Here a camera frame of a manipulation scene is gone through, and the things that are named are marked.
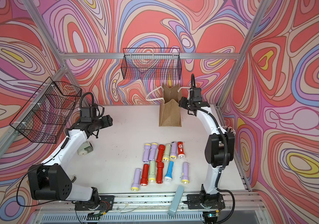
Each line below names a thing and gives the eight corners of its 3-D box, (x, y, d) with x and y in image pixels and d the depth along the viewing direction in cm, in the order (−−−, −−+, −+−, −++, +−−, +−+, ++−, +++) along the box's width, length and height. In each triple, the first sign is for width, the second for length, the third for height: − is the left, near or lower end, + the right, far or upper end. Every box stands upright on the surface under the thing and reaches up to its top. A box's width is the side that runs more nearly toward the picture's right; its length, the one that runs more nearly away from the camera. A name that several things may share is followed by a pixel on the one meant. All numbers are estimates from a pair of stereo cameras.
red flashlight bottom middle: (156, 183, 81) (156, 182, 79) (156, 164, 88) (156, 162, 87) (164, 183, 81) (164, 182, 79) (163, 164, 88) (163, 162, 87)
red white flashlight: (178, 159, 90) (178, 157, 88) (176, 143, 98) (177, 141, 96) (185, 159, 91) (185, 157, 88) (183, 143, 98) (183, 141, 96)
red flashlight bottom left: (140, 185, 80) (139, 184, 78) (143, 165, 88) (143, 163, 86) (147, 186, 80) (147, 185, 78) (150, 165, 88) (149, 164, 86)
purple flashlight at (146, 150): (142, 162, 89) (142, 160, 87) (144, 145, 97) (143, 143, 95) (150, 162, 89) (149, 160, 87) (150, 145, 97) (150, 143, 95)
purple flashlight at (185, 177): (181, 183, 81) (181, 181, 79) (181, 162, 89) (182, 161, 87) (188, 184, 81) (189, 182, 79) (188, 163, 89) (189, 162, 87)
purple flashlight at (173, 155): (169, 159, 90) (170, 157, 88) (170, 143, 98) (170, 140, 96) (176, 160, 90) (176, 158, 88) (176, 143, 98) (176, 141, 96)
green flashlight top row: (162, 161, 88) (162, 160, 87) (164, 144, 96) (164, 142, 95) (169, 162, 88) (169, 161, 86) (171, 145, 96) (171, 143, 94)
